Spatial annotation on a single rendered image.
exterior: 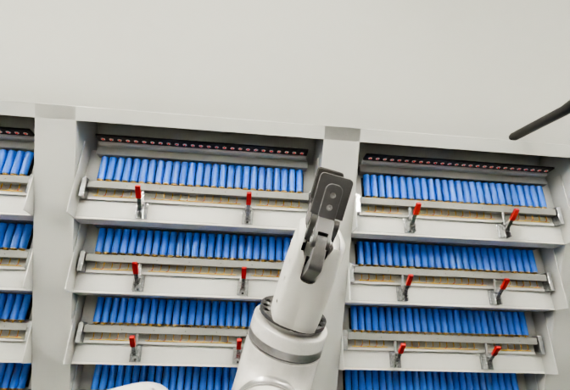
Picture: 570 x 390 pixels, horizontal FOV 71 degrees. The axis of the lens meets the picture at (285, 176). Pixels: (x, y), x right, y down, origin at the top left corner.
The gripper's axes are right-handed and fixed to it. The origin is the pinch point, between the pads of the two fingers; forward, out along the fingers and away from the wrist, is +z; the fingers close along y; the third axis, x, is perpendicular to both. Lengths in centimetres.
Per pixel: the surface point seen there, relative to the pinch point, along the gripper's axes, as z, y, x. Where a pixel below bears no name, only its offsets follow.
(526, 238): -6, -69, -62
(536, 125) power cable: 24, -64, -52
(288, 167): -4, -66, 6
